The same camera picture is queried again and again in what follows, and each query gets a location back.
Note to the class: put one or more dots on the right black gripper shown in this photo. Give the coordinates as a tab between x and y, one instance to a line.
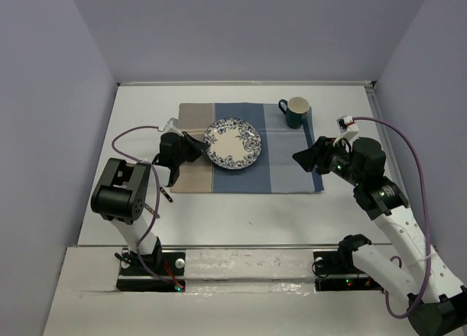
317	154

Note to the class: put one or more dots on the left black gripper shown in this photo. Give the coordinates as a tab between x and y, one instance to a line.
196	147

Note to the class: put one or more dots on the blue floral plate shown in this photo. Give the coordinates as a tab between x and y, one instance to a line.
234	144

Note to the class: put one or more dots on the green mug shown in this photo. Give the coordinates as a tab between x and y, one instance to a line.
294	110

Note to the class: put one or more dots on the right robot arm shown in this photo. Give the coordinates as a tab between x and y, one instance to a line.
435	297

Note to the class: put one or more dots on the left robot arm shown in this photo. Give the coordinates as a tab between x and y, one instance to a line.
120	194

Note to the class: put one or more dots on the metal fork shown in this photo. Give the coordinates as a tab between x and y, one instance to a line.
166	195

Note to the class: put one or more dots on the metal knife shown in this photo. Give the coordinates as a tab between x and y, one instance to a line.
151	211

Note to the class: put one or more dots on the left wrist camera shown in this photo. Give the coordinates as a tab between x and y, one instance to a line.
171	126

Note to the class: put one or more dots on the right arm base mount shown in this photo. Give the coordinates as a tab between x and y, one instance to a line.
332	275

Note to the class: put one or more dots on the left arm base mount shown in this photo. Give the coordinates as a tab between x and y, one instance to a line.
133	277

